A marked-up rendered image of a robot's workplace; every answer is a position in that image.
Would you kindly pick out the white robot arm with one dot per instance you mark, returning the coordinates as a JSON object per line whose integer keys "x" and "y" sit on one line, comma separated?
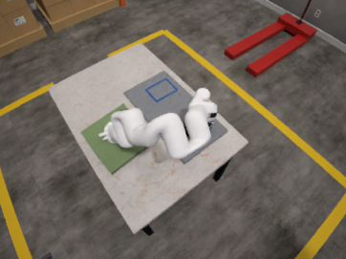
{"x": 168, "y": 125}

